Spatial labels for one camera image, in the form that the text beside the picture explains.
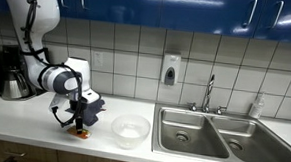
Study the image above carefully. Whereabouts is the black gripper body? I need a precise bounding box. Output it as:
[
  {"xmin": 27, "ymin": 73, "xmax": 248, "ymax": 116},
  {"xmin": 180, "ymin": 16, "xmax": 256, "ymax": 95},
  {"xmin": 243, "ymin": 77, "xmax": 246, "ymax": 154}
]
[{"xmin": 67, "ymin": 99, "xmax": 86, "ymax": 121}]

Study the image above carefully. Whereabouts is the orange granola bar packet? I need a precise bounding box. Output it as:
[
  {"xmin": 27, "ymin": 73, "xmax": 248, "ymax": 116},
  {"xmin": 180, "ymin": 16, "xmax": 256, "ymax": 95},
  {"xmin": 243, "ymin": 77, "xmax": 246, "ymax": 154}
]
[{"xmin": 65, "ymin": 124, "xmax": 93, "ymax": 140}]

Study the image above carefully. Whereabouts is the translucent white plastic bowl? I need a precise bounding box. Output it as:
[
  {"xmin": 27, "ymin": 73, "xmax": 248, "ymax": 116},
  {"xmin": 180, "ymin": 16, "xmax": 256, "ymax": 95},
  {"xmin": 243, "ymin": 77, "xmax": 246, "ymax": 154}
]
[{"xmin": 109, "ymin": 112, "xmax": 153, "ymax": 151}]

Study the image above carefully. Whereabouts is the steel coffee carafe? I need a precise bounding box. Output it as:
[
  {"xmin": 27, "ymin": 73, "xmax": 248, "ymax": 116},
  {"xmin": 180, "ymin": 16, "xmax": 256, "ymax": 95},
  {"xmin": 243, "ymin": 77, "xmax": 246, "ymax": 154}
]
[{"xmin": 0, "ymin": 66, "xmax": 37, "ymax": 102}]

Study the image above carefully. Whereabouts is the black coffee maker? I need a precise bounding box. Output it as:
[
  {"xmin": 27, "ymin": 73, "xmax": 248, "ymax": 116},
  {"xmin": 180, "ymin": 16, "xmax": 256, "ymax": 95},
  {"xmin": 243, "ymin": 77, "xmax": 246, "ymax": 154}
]
[{"xmin": 0, "ymin": 43, "xmax": 51, "ymax": 104}]

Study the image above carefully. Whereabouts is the chrome faucet knob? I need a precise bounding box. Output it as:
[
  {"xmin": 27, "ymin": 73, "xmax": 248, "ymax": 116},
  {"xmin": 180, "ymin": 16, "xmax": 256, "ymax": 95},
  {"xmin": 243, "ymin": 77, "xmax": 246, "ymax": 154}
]
[
  {"xmin": 186, "ymin": 101, "xmax": 199, "ymax": 113},
  {"xmin": 214, "ymin": 105, "xmax": 227, "ymax": 116}
]

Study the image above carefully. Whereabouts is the chrome faucet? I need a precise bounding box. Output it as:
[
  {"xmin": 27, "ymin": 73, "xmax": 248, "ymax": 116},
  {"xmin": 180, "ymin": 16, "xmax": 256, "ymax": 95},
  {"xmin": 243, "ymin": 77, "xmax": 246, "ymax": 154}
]
[{"xmin": 201, "ymin": 73, "xmax": 217, "ymax": 115}]

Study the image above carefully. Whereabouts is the stainless steel double sink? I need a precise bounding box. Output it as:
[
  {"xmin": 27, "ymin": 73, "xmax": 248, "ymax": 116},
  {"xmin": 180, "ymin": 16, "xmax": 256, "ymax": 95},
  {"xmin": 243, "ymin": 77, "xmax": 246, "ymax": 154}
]
[{"xmin": 150, "ymin": 101, "xmax": 291, "ymax": 162}]

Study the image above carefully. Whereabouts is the clear soap pump bottle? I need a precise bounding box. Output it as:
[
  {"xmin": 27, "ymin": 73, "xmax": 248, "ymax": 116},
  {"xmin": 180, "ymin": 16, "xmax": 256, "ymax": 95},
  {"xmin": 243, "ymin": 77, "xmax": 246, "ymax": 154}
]
[{"xmin": 248, "ymin": 90, "xmax": 266, "ymax": 120}]

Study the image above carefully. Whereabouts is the white wall outlet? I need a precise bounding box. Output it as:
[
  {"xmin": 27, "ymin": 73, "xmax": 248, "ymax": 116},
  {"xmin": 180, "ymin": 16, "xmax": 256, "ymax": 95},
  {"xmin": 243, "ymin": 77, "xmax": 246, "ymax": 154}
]
[{"xmin": 91, "ymin": 50, "xmax": 105, "ymax": 69}]

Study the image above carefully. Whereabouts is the silver lower cabinet handle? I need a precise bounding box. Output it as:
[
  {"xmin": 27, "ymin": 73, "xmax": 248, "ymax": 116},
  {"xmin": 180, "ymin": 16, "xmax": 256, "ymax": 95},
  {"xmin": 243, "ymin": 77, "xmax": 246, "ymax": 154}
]
[{"xmin": 2, "ymin": 149, "xmax": 28, "ymax": 159}]

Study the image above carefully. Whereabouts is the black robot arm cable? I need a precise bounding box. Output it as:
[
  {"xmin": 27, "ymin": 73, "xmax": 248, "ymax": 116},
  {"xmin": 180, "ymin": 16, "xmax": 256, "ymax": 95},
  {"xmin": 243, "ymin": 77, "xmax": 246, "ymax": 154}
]
[{"xmin": 16, "ymin": 0, "xmax": 91, "ymax": 129}]

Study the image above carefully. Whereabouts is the white wall soap dispenser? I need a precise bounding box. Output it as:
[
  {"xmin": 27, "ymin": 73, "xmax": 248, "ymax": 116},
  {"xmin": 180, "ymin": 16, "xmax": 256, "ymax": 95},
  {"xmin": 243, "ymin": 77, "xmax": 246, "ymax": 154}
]
[{"xmin": 159, "ymin": 51, "xmax": 183, "ymax": 88}]

